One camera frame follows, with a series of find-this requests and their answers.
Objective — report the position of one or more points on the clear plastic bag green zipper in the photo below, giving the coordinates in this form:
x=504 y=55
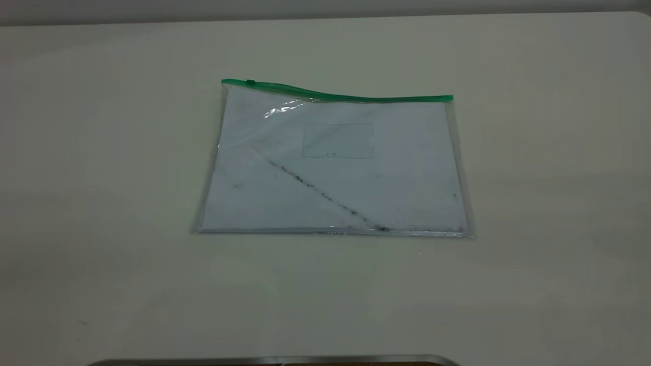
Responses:
x=335 y=96

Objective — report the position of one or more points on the silver metal edge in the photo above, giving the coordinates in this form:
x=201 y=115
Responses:
x=274 y=360

